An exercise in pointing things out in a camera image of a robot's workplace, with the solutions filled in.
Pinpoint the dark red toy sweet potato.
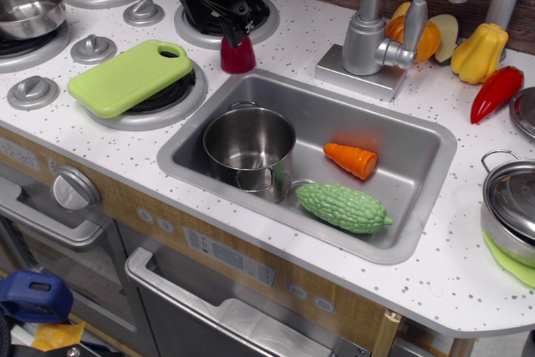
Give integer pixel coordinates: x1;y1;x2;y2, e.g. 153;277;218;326
220;36;256;74

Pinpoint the steel pot in sink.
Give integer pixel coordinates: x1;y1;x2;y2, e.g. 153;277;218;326
202;101;296;203

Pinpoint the beige toy potato slice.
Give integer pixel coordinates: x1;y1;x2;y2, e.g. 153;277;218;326
430;14;459;65

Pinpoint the grey toy sink basin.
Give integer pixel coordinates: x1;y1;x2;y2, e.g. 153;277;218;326
157;69;456;264

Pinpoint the steel pot with lid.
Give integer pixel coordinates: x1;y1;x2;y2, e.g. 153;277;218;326
481;150;534;268

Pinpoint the back right stove burner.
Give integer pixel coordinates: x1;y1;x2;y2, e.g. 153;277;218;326
174;0;279;50

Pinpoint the front right stove burner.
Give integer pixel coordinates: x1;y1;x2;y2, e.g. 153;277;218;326
84;61;207;131

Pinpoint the silver stove knob upper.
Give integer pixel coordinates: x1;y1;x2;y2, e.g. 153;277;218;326
123;0;165;27

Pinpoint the silver stove knob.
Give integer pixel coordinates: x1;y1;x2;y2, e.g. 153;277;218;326
70;34;117;65
7;75;59;110
123;0;165;27

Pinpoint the silver toy faucet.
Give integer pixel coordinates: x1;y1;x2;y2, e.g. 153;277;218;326
314;0;428;102

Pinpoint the green plastic cutting board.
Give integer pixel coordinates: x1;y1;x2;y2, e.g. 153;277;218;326
68;39;192;119

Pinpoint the silver stove knob middle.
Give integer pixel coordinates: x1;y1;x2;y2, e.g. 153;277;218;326
70;34;117;65

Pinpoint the orange toy pumpkin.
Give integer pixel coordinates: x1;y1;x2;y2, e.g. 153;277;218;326
385;2;441;64

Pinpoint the orange toy carrot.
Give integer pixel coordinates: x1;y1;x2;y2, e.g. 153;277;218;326
324;143;378;181

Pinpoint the green toy bitter gourd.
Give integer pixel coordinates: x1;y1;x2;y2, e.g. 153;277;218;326
295;183;394;234

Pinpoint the steel bowl on stove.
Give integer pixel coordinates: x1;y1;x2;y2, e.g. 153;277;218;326
1;0;66;40

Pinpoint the silver stove knob lower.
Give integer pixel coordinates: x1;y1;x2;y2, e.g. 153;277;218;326
7;75;59;110

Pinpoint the front left stove burner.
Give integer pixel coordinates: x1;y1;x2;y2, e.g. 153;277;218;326
1;22;70;74

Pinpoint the yellow toy bell pepper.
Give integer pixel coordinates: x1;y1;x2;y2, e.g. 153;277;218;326
451;23;509;84

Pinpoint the silver oven dial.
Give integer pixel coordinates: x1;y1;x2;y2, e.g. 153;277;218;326
51;166;101;212

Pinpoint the red toy chili pepper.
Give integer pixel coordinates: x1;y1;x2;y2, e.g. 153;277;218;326
470;66;524;124

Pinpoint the steel lid at edge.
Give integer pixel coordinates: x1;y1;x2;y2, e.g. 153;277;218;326
509;87;535;139

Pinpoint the blue clamp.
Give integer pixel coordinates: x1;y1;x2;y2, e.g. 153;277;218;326
1;270;74;324

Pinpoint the light green plate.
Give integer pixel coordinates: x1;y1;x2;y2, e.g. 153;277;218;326
483;232;535;288

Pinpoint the grey oven door handle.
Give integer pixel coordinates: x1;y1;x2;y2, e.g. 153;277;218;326
1;177;104;252

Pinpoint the grey dishwasher door handle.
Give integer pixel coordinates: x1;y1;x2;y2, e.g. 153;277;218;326
125;247;371;356

